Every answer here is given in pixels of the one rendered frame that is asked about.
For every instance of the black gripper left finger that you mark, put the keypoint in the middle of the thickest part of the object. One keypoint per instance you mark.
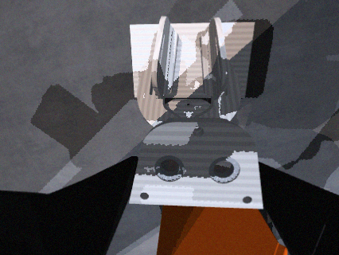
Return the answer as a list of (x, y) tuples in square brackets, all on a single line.
[(80, 219)]

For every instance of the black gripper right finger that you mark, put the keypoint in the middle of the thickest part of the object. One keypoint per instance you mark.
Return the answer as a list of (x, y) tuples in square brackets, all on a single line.
[(306, 216)]

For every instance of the white metal mounting plate with holes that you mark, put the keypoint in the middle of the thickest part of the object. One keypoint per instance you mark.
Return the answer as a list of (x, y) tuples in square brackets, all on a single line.
[(180, 107)]

